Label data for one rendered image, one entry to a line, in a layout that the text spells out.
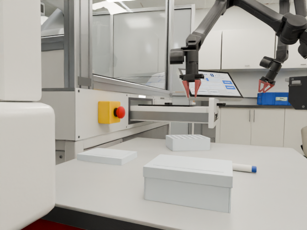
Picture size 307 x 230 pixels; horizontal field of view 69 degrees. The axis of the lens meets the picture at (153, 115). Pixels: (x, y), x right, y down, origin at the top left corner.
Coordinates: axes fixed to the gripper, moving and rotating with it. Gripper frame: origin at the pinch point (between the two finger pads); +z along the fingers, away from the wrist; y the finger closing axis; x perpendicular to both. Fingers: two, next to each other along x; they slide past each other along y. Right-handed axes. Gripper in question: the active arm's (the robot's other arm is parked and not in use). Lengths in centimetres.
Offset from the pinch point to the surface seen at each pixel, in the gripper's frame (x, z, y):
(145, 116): -14.5, 9.2, -16.1
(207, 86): 85, -15, -2
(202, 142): -27.7, 17.3, 8.0
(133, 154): -46, 19, -7
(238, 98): 98, -6, 22
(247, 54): 332, -102, 42
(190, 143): -29.6, 17.3, 4.8
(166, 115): -14.6, 8.6, -7.2
